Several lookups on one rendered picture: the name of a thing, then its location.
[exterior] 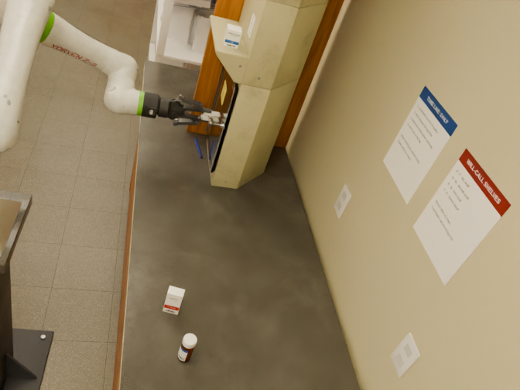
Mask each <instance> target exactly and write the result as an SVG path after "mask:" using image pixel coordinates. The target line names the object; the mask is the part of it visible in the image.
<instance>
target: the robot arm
mask: <svg viewBox="0 0 520 390"><path fill-rule="evenodd" d="M55 1H56V0H0V26H2V27H1V31H0V152H4V151H6V150H8V149H10V148H11V147H13V146H14V144H16V142H17V141H18V138H19V132H20V125H21V118H22V108H23V103H24V99H25V94H26V88H27V84H28V80H29V75H30V71H31V68H32V65H33V60H34V57H35V55H36V51H37V48H38V45H39V44H42V45H44V46H48V47H50V48H52V49H55V50H58V51H60V52H62V53H65V54H67V55H69V56H72V57H74V58H76V59H78V60H80V61H82V62H84V63H86V64H88V65H90V66H92V67H94V68H95V69H97V70H100V71H101V72H103V73H105V74H107V75H108V82H107V86H106V89H105V93H104V104H105V106H106V108H107V109H108V110H109V111H110V112H112V113H114V114H117V115H138V116H143V117H148V118H156V115H157V116H158V117H161V118H169V119H171V120H172V121H173V125H174V126H176V125H199V123H200V122H201V121H203V122H209V121H208V115H209V116H213V121H214V122H217V123H218V122H219V118H220V117H221V114H220V112H216V111H212V110H211V109H209V108H204V107H203V103H202V102H199V101H195V100H193V99H190V98H188V97H184V96H183V95H182V94H179V96H178V98H177V99H169V98H166V97H161V98H159V95H158V94H154V93H149V92H145V91H138V90H136V89H135V83H136V79H137V75H138V71H139V68H138V64H137V63H136V61H135V60H134V59H133V58H132V57H131V56H129V55H127V54H125V53H122V52H120V51H117V50H115V49H113V48H111V47H109V46H107V45H105V44H104V43H102V42H100V41H98V40H96V39H95V38H93V37H91V36H89V35H88V34H86V33H85V32H83V31H81V30H79V29H78V28H77V27H75V26H73V25H71V24H70V23H69V22H68V21H66V20H65V19H63V18H61V17H60V16H58V15H57V14H56V13H55V12H53V8H54V5H55ZM180 101H182V102H184V103H187V104H191V105H185V104H181V103H180ZM192 105H193V106H192ZM185 111H195V112H202V115H201V116H199V115H193V114H190V113H186V112H185ZM217 117H218V118H217ZM177 118H188V119H177Z"/></svg>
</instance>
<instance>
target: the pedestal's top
mask: <svg viewBox="0 0 520 390"><path fill-rule="evenodd" d="M0 198H3V199H7V200H8V199H10V200H15V201H20V202H22V205H21V207H20V209H19V212H18V215H17V217H16V219H15V223H14V224H13V227H12V230H11V233H10V235H9V239H8V240H7V243H6V245H5V248H4V251H3V253H2V256H1V257H0V273H1V274H5V272H6V269H7V268H8V265H9V262H10V259H11V257H12V254H13V252H14V249H15V246H16V244H17V241H18V239H19V236H20V234H21V231H22V228H23V225H24V223H25V221H26V218H27V215H28V213H29V209H30V207H31V205H32V202H33V195H31V194H25V193H16V192H10V191H4V190H0Z"/></svg>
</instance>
